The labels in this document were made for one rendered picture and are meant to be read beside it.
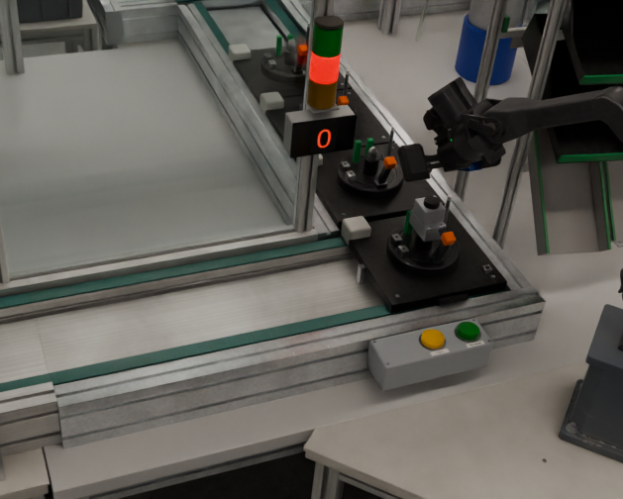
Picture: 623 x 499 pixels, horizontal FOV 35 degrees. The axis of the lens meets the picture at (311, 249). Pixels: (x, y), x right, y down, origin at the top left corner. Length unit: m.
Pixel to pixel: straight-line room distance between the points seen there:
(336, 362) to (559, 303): 0.53
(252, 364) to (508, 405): 0.47
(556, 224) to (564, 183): 0.08
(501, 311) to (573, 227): 0.25
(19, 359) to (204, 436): 0.34
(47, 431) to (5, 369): 0.14
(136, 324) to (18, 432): 0.29
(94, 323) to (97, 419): 0.22
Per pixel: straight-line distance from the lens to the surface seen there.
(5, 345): 1.76
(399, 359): 1.67
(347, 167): 2.03
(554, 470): 1.71
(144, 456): 1.63
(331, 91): 1.70
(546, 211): 1.93
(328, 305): 1.82
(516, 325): 1.86
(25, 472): 1.64
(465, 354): 1.73
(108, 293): 1.80
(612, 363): 1.62
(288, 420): 1.69
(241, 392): 1.67
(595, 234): 1.97
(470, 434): 1.72
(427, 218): 1.80
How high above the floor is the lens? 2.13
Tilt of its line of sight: 39 degrees down
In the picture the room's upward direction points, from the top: 6 degrees clockwise
